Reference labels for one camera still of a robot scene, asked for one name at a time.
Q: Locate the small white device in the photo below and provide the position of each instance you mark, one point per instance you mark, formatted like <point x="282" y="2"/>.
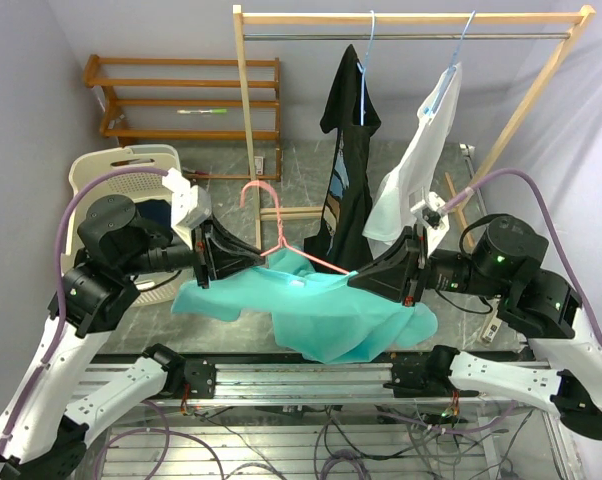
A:
<point x="491" y="328"/>

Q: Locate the white t shirt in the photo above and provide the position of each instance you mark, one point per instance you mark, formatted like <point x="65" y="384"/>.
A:
<point x="391" y="210"/>

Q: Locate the cream plastic laundry basket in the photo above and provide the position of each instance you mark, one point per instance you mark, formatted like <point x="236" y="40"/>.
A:
<point x="154" y="288"/>

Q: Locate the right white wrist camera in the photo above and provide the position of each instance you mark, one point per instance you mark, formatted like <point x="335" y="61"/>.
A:
<point x="431" y="225"/>

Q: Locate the black t shirt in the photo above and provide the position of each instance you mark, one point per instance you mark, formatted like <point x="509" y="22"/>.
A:
<point x="349" y="113"/>

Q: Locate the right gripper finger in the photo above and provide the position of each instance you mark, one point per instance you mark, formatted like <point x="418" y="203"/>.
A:
<point x="398" y="261"/>
<point x="391" y="284"/>

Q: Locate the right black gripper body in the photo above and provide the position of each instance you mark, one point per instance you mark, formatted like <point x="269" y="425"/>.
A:
<point x="421" y="264"/>

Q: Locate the pink wire hanger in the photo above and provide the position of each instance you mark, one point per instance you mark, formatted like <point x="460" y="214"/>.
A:
<point x="281" y="239"/>

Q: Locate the light blue wire hanger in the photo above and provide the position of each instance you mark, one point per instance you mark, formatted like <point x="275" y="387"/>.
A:
<point x="451" y="60"/>

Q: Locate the aluminium rail base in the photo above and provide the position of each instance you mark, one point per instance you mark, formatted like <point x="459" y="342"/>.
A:
<point x="278" y="379"/>

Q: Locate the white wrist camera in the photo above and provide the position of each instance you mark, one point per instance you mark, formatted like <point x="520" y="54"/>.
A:
<point x="190" y="205"/>
<point x="431" y="225"/>

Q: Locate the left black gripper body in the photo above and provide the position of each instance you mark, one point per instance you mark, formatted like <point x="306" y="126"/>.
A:
<point x="202" y="252"/>

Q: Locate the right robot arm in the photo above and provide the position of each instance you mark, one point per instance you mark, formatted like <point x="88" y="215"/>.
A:
<point x="541" y="305"/>

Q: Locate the dark blue garment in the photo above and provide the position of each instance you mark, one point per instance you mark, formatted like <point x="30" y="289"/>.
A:
<point x="154" y="208"/>

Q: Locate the green white pen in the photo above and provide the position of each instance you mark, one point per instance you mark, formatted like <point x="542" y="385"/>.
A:
<point x="211" y="111"/>

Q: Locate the wooden clothes rack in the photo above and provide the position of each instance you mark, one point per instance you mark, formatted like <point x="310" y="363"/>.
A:
<point x="577" y="22"/>

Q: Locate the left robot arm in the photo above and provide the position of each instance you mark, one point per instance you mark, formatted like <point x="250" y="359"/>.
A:
<point x="44" y="434"/>

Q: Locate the teal t shirt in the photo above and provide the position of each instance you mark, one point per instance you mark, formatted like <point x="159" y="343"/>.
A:
<point x="315" y="314"/>

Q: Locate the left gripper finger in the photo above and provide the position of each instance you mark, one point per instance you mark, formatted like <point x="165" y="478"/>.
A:
<point x="228" y="242"/>
<point x="224" y="264"/>

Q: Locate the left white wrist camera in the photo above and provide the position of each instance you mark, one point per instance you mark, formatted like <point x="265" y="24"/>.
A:
<point x="190" y="205"/>

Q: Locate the brown wooden shoe rack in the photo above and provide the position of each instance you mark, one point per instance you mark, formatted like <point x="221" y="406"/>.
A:
<point x="114" y="123"/>

